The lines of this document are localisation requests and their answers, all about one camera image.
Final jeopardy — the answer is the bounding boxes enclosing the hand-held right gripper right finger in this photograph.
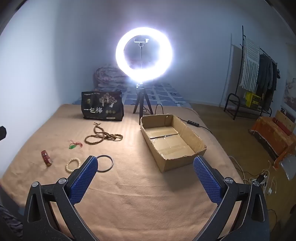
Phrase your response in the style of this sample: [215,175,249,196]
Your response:
[193,156,271,241]

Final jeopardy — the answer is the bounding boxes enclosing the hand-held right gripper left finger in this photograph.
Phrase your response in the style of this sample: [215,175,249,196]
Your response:
[23,155,99,241]

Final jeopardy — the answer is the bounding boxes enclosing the white bead bracelet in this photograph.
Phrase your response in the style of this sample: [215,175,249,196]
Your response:
[65,158,81,172]

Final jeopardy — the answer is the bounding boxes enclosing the thin metal bangle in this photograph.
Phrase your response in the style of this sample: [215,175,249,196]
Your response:
[95,155,114,173]

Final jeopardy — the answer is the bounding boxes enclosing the red bracelet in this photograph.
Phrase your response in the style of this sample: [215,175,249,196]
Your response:
[41,150,53,166]

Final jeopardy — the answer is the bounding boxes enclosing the brown braided rope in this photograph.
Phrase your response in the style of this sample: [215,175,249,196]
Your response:
[84,122,124,145]

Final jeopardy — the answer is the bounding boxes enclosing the cardboard box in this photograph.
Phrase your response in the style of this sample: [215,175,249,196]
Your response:
[140,113,207,173]

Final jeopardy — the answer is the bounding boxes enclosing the black snack bag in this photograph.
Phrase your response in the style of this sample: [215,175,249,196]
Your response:
[81,91,125,122]

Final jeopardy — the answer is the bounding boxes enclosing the orange red box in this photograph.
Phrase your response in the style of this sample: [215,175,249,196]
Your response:
[249,116,296,168]

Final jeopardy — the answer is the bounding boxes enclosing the dark striped cloth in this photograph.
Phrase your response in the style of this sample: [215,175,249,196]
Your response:
[0,204,23,241]

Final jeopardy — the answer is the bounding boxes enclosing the black clothes rack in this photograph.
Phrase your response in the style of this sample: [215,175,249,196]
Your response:
[224,25,279,120]

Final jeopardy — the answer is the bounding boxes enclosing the long red box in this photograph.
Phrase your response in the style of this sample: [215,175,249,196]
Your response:
[272,117,292,136]

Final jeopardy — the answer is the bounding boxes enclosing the yellow crate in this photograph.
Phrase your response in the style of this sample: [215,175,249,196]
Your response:
[245,91,262,109]

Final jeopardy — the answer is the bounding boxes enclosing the black tripod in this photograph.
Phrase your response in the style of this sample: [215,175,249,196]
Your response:
[133,83,154,120]

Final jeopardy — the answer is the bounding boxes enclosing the blue patterned bedsheet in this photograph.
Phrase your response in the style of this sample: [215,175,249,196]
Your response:
[72,82,192,109]

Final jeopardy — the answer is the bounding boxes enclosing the wooden board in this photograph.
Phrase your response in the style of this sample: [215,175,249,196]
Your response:
[274,110,296,137]

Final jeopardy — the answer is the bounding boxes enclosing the folded floral quilt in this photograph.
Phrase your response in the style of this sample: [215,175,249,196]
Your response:
[92,67,137,90]

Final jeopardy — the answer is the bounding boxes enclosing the dark hanging jackets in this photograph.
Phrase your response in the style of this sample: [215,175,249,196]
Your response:
[255,54,278,109]

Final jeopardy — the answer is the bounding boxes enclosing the striped hanging towel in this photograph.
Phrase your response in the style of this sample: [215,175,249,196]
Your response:
[240,37,260,92]

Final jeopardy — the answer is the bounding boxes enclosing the phone holder clamp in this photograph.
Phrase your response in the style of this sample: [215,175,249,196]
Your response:
[134,38,148,84]

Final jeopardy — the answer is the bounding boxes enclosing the power strip with white cables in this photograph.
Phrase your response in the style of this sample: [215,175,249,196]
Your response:
[229,155,278,195]

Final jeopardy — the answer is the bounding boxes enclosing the black cable with controller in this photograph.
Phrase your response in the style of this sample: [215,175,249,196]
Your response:
[154,104,212,134]

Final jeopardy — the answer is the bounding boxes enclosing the wall poster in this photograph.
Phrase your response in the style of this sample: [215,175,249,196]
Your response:
[283,76,296,112]

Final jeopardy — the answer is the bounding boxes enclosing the white ring light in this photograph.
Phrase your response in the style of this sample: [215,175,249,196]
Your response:
[115,27,173,82]

